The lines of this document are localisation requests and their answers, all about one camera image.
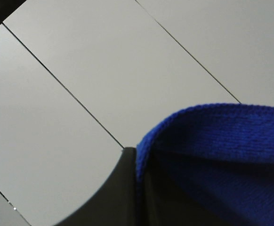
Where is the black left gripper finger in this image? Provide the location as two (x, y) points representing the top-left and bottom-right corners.
(57, 147), (138, 226)

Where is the blue towel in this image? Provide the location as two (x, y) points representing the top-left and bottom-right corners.
(135, 103), (274, 226)

